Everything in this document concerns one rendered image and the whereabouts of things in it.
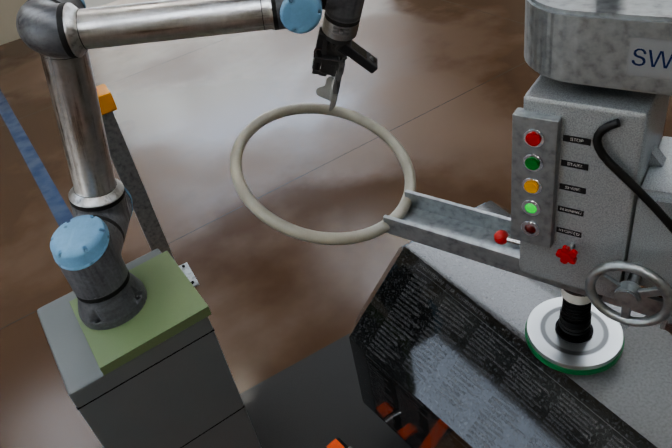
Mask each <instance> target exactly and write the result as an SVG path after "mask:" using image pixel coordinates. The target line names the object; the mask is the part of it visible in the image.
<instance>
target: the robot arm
mask: <svg viewBox="0 0 672 448"><path fill-rule="evenodd" d="M364 1H365V0H160V1H150V2H141V3H131V4H122V5H112V6H103V7H93V8H86V4H85V1H84V0H27V1H26V2H25V3H24V4H23V5H22V6H21V7H20V9H19V11H18V13H17V16H16V28H17V32H18V34H19V36H20V38H21V39H22V40H23V42H24V43H25V44H26V45H27V46H28V47H29V48H31V49H32V50H34V51H36V52H37V53H39V54H40V58H41V62H42V66H43V69H44V73H45V77H46V81H47V85H48V89H49V93H50V97H51V101H52V105H53V108H54V112H55V116H56V120H57V124H58V128H59V132H60V136H61V140H62V143H63V147H64V151H65V155H66V159H67V163H68V167H69V171H70V175H71V179H72V182H73V187H72V188H71V189H70V191H69V194H68V198H69V202H70V205H71V209H72V213H73V218H72V219H70V222H69V223H67V222H65V223H63V224H62V225H61V226H60V227H59V228H58V229H57V230H56V231H55V232H54V234H53V235H52V237H51V241H50V249H51V252H52V254H53V258H54V260H55V262H56V263H57V264H58V266H59V267H60V269H61V271H62V273H63V274H64V276H65V278H66V279H67V281H68V283H69V284H70V286H71V288H72V290H73V291H74V293H75V295H76V296H77V298H78V313H79V317H80V319H81V320H82V322H83V323H84V325H85V326H87V327H88V328H90V329H94V330H108V329H112V328H115V327H118V326H120V325H122V324H124V323H126V322H128V321H129V320H131V319H132V318H133V317H135V316H136V315H137V314H138V313H139V312H140V310H141V309H142V308H143V306H144V304H145V302H146V299H147V291H146V288H145V286H144V284H143V283H142V281H141V280H140V279H138V278H137V277H136V276H134V275H133V274H132V273H130V272H129V271H128V269H127V266H126V264H125V262H124V260H123V258H122V255H121V251H122V248H123V244H124V240H125V237H126V233H127V229H128V225H129V222H130V218H131V216H132V212H133V201H132V197H131V195H130V193H129V191H128V190H127V189H126V188H125V187H124V185H123V183H122V182H121V181H120V180H118V179H116V178H115V176H114V172H113V167H112V162H111V157H110V152H109V148H108V143H107V138H106V133H105V128H104V123H103V119H102V114H101V109H100V104H99V99H98V94H97V90H96V85H95V80H94V75H93V70H92V65H91V61H90V56H89V51H88V49H96V48H106V47H115V46H124V45H133V44H142V43H152V42H161V41H170V40H179V39H189V38H198V37H207V36H216V35H225V34H235V33H244V32H253V31H262V30H282V29H288V30H289V31H291V32H294V33H298V34H302V33H307V32H309V31H311V30H313V29H314V28H315V27H316V26H317V25H318V24H319V22H320V20H321V16H322V9H323V10H325V13H324V19H323V24H322V27H321V26H320V27H319V32H318V38H317V42H316V47H315V49H314V58H313V62H312V69H313V70H312V73H313V74H319V75H320V76H326V75H331V76H329V77H327V79H326V83H325V85H324V86H320V87H318V88H317V89H316V94H317V95H318V96H320V97H322V98H324V99H327V100H329V101H330V107H329V111H332V110H333V108H334V107H335V106H336V102H337V98H338V93H339V88H340V83H341V78H342V75H343V72H344V67H345V60H346V59H347V56H348V57H350V58H351V59H352V60H354V61H355V62H356V63H358V64H359V65H360V66H362V67H363V68H365V69H366V70H367V71H369V72H370V73H374V72H375V71H376V70H377V69H378V60H377V58H376V57H374V56H373V55H372V54H370V53H369V52H368V51H366V50H365V49H364V48H362V47H361V46H360V45H358V44H357V43H356V42H354V41H353V40H352V39H354V38H355V37H356V35H357V32H358V27H359V23H360V18H361V14H362V10H363V5H364ZM320 66H321V68H320ZM334 77H335V78H334ZM333 80H334V83H333ZM332 84H333V88H332Z"/></svg>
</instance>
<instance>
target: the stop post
mask: <svg viewBox="0 0 672 448"><path fill-rule="evenodd" d="M96 88H97V94H98V99H99V104H100V109H101V114H102V119H103V123H104V128H105V133H106V138H107V143H108V148H109V152H110V157H111V160H112V163H113V165H114V167H115V169H116V172H117V174H118V176H119V178H120V181H121V182H122V183H123V185H124V187H125V188H126V189H127V190H128V191H129V193H130V195H131V197H132V201H133V210H134V212H135V215H136V217H137V219H138V221H139V224H140V226H141V228H142V230H143V233H144V235H145V237H146V239H147V242H148V244H149V246H150V248H151V251H153V250H155V249H159V250H160V251H161V252H162V253H163V252H165V251H168V252H169V254H170V255H171V256H172V258H173V259H174V257H173V254H172V252H171V250H170V247H169V245H168V242H167V240H166V238H165V235H164V233H163V230H162V228H161V226H160V223H159V221H158V218H157V216H156V214H155V211H154V209H153V207H152V204H151V202H150V199H149V197H148V195H147V192H146V190H145V187H144V185H143V183H142V180H141V178H140V175H139V173H138V171H137V168H136V166H135V163H134V161H133V159H132V156H131V154H130V152H129V149H128V147H127V144H126V142H125V140H124V137H123V135H122V132H121V130H120V128H119V125H118V123H117V120H116V118H115V116H114V113H113V111H115V110H117V106H116V104H115V102H114V99H113V97H112V94H111V92H110V91H109V89H108V88H107V86H106V85H105V84H101V85H98V86H96ZM174 260H175V259H174ZM179 267H180V268H181V270H182V271H183V273H184V274H185V275H186V277H187V278H188V279H189V281H190V282H191V283H192V285H193V286H194V287H196V286H198V285H199V283H198V281H197V279H196V277H195V276H194V274H193V272H192V270H191V269H190V267H189V265H188V263H187V262H186V263H184V264H182V265H179Z"/></svg>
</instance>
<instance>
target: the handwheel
mask: <svg viewBox="0 0 672 448"><path fill-rule="evenodd" d="M611 271H626V272H630V273H629V275H628V278H627V280H626V281H621V282H620V283H619V282H617V281H616V280H615V279H613V278H612V277H610V276H609V275H607V274H606V273H607V272H611ZM642 277H644V278H646V279H647V280H649V281H650V282H652V283H653V284H654V285H655V286H656V287H649V288H641V287H640V286H639V284H640V281H641V279H642ZM597 279H599V280H600V281H602V282H603V283H605V284H606V285H607V286H609V287H610V288H612V289H613V290H615V292H614V299H615V301H616V302H617V303H618V304H619V305H621V306H622V307H621V313H619V312H617V311H615V310H613V309H612V308H610V307H609V306H607V305H606V304H605V303H604V302H603V301H602V300H601V299H600V298H599V296H598V294H597V292H596V288H595V284H596V281H597ZM585 291H586V294H587V296H588V298H589V300H590V302H591V303H592V304H593V305H594V307H595V308H596V309H597V310H598V311H600V312H601V313H602V314H603V315H605V316H606V317H608V318H610V319H612V320H614V321H616V322H618V323H621V324H625V325H629V326H634V327H649V326H654V325H658V324H660V323H662V322H664V321H665V320H667V319H668V318H669V317H670V316H671V314H672V289H671V287H670V286H669V285H668V283H667V282H666V281H665V280H664V279H663V278H662V277H661V276H660V275H658V274H657V273H656V272H654V271H653V270H651V269H649V268H647V267H645V266H642V265H640V264H637V263H633V262H628V261H609V262H604V263H601V264H599V265H597V266H596V267H594V268H593V269H592V270H591V271H590V272H589V273H588V275H587V277H586V280H585ZM654 296H662V297H663V306H662V309H661V310H660V311H659V312H658V313H656V314H654V315H651V316H648V317H634V316H630V315H631V308H635V307H637V306H638V305H639V304H640V301H641V298H644V297H654Z"/></svg>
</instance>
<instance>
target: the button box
mask: <svg viewBox="0 0 672 448"><path fill-rule="evenodd" d="M561 126H562V117H561V116H555V115H549V114H542V113H536V112H530V111H526V110H524V108H517V109H516V110H515V112H514V113H513V114H512V177H511V238H512V239H516V240H520V241H524V242H527V243H531V244H535V245H538V246H542V247H546V248H551V246H552V245H553V242H554V228H555V213H556V199H557V184H558V170H559V155H560V140H561ZM529 129H535V130H538V131H540V132H541V133H542V134H543V136H544V143H543V144H542V145H541V146H540V147H531V146H529V145H527V144H526V142H525V141H524V138H523V136H524V133H525V132H526V131H527V130H529ZM528 154H535V155H537V156H539V157H540V158H541V160H542V161H543V167H542V169H541V170H539V171H530V170H528V169H527V168H526V167H525V166H524V164H523V158H524V157H525V156H526V155H528ZM530 177H531V178H535V179H537V180H538V181H539V182H540V183H541V185H542V190H541V191H540V193H538V194H530V193H528V192H526V191H525V190H524V188H523V186H522V182H523V180H524V179H526V178H530ZM525 200H533V201H535V202H537V203H538V204H539V206H540V208H541V211H540V213H539V214H538V215H536V216H531V215H528V214H526V213H525V212H524V211H523V209H522V203H523V202H524V201H525ZM525 221H531V222H534V223H535V224H536V225H537V226H538V227H539V229H540V232H539V234H538V235H537V236H528V235H526V234H525V233H524V232H523V231H522V229H521V224H522V223H523V222H525Z"/></svg>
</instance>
